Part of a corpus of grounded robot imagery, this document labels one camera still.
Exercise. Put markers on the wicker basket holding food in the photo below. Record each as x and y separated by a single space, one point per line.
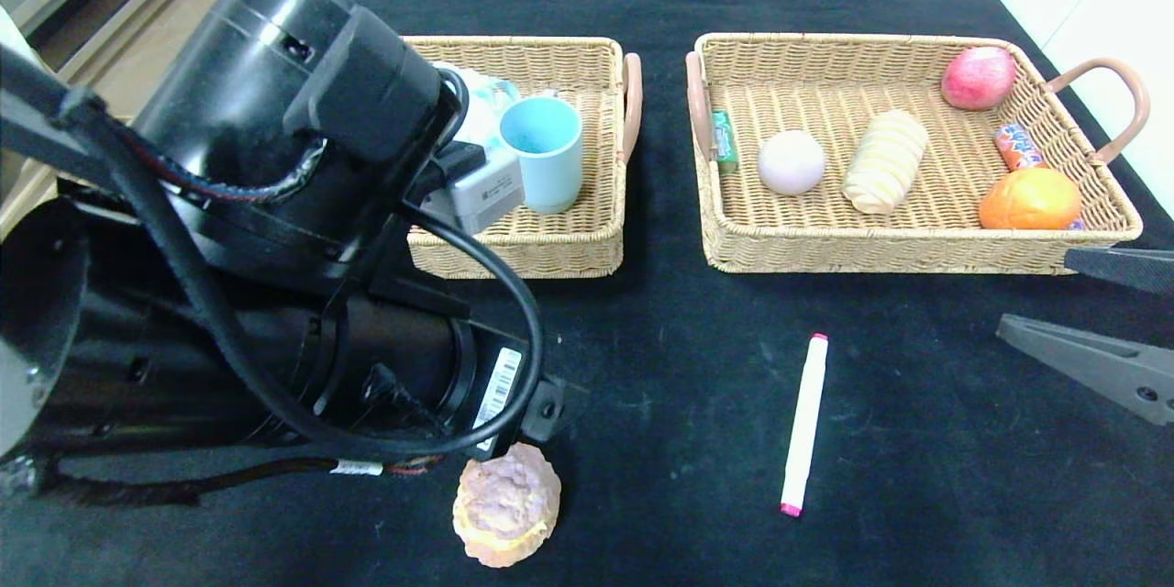
807 92

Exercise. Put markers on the light blue mesh bath pouf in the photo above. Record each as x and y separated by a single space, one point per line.
481 101

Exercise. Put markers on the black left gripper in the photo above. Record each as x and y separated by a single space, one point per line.
500 396

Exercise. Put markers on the red apple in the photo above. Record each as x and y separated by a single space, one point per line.
979 79

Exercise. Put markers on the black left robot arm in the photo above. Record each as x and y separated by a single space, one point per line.
275 110

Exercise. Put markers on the wicker basket holding soap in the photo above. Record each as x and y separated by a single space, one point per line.
587 229

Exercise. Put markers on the striped spiral bread roll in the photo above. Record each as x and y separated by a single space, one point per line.
887 163

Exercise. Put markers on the white cloth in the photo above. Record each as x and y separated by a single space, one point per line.
7 27

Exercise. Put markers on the light blue plastic mug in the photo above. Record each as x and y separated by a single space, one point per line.
546 156

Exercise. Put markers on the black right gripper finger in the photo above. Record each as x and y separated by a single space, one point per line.
1091 365
1128 268

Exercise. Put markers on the orange fruit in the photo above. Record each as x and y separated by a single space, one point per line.
1029 200

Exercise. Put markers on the green candy pack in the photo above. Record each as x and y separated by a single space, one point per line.
725 142

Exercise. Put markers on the smooth pink round bun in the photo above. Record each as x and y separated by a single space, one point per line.
791 163

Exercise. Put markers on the orange red snack stick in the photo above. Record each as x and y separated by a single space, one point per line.
1016 147

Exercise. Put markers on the black tablecloth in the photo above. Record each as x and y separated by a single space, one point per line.
642 9

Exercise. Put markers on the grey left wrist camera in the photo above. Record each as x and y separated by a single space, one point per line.
481 193

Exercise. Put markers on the white marker with pink cap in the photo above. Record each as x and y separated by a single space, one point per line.
804 422

